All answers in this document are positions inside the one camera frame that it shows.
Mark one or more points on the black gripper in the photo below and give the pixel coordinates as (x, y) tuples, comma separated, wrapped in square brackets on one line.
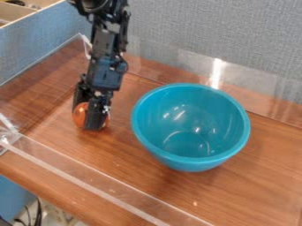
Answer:
[(95, 88)]

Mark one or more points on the brown white toy mushroom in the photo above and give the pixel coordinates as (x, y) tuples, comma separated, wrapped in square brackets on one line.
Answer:
[(88, 118)]

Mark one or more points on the blue plastic bowl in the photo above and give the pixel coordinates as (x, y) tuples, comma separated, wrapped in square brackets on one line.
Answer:
[(191, 126)]

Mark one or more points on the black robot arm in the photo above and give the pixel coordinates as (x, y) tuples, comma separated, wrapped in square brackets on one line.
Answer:
[(107, 67)]

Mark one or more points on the clear acrylic left barrier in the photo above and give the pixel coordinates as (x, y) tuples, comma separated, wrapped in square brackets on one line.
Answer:
[(40, 59)]

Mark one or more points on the clear acrylic barrier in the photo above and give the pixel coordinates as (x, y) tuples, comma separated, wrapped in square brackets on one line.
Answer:
[(136, 202), (264, 93), (40, 59)]

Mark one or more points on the clear acrylic front barrier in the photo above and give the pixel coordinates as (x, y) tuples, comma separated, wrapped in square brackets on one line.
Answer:
[(136, 202)]

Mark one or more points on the wooden shelf box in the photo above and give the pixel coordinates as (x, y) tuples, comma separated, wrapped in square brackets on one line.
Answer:
[(14, 10)]

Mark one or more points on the clear acrylic back barrier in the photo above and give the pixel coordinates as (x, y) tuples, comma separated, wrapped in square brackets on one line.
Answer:
[(264, 93)]

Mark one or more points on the clear acrylic corner bracket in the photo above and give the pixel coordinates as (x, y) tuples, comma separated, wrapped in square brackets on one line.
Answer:
[(87, 46)]

